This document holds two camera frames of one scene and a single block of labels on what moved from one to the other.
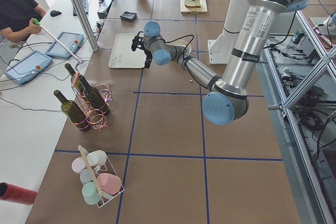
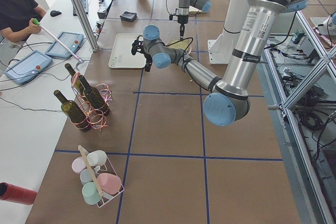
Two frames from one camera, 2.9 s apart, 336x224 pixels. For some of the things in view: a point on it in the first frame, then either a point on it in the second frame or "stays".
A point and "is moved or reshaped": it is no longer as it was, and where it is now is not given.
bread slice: x=190 y=3 is moved or reshaped
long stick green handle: x=76 y=58 stays
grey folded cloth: x=128 y=16 stays
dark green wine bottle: x=94 y=97 stays
